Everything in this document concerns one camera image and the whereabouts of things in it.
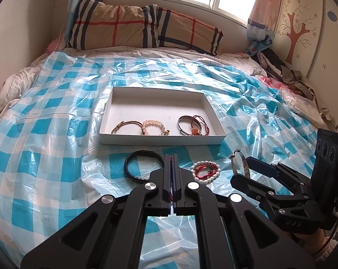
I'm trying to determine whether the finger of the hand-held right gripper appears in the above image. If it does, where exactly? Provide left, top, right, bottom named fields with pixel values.
left=246, top=157, right=311, bottom=194
left=231, top=174, right=282, bottom=210

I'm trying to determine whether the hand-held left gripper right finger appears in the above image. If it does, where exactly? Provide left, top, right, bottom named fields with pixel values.
left=172, top=154, right=316, bottom=269

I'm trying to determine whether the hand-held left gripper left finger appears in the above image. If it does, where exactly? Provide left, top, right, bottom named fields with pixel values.
left=20, top=154, right=172, bottom=269

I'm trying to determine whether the thin silver bangle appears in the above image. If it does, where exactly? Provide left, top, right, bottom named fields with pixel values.
left=231, top=148, right=252, bottom=178

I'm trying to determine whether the red cord orange bead bracelet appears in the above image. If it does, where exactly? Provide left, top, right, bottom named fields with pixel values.
left=190, top=115, right=211, bottom=136

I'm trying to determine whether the pink bead bracelet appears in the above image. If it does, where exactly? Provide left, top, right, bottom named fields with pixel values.
left=141, top=119, right=169, bottom=136

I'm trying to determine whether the bronze bangle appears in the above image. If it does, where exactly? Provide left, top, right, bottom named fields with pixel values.
left=111, top=120, right=144, bottom=135

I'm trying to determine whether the white shallow cardboard box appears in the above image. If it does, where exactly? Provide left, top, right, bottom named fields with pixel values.
left=99, top=86, right=227, bottom=145

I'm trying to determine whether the person's right forearm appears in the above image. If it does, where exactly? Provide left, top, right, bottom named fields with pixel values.
left=291, top=227, right=338, bottom=258

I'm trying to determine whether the pile of dark clothes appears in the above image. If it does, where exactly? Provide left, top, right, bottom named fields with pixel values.
left=256, top=49, right=316, bottom=101

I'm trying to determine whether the blue checked plastic sheet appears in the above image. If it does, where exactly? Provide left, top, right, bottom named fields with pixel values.
left=0, top=51, right=335, bottom=269

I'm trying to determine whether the plaid beige pillow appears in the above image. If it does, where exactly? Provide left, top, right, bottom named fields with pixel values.
left=67, top=0, right=160, bottom=49
left=142, top=4, right=224, bottom=56

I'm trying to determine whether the red woven cord bracelet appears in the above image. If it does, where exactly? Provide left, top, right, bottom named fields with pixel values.
left=194, top=166, right=218, bottom=181

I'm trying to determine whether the white bead bracelet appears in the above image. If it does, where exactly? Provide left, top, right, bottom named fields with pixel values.
left=190, top=161, right=220, bottom=186

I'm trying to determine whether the black braided bracelet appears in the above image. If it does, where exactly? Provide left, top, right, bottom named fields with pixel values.
left=124, top=150, right=165, bottom=184

